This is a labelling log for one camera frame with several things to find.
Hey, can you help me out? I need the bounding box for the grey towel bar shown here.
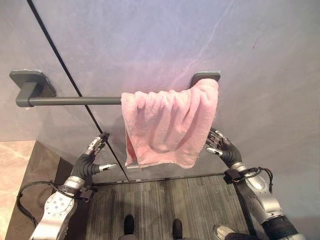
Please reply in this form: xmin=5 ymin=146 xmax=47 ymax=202
xmin=9 ymin=70 xmax=221 ymax=108

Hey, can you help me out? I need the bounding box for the dark robot foot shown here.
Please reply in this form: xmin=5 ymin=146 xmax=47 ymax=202
xmin=124 ymin=214 xmax=135 ymax=236
xmin=172 ymin=218 xmax=183 ymax=238

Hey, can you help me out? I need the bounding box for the dark right robot foot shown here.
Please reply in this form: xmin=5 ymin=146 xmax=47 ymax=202
xmin=172 ymin=218 xmax=183 ymax=238

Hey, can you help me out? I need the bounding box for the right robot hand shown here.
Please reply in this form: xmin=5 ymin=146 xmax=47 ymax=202
xmin=205 ymin=127 xmax=243 ymax=169

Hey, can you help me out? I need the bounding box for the person's shoe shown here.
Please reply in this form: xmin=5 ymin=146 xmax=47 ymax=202
xmin=212 ymin=223 xmax=233 ymax=240

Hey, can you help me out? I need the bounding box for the marble sink counter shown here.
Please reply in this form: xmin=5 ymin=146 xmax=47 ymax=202
xmin=0 ymin=140 xmax=38 ymax=240

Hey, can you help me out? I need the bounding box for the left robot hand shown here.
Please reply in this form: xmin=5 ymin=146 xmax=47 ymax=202
xmin=71 ymin=132 xmax=120 ymax=186

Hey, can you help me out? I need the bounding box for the pink towel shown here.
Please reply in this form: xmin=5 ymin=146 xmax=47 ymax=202
xmin=120 ymin=79 xmax=219 ymax=169

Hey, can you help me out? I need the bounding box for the dark left robot foot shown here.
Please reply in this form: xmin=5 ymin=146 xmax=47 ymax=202
xmin=124 ymin=214 xmax=135 ymax=236

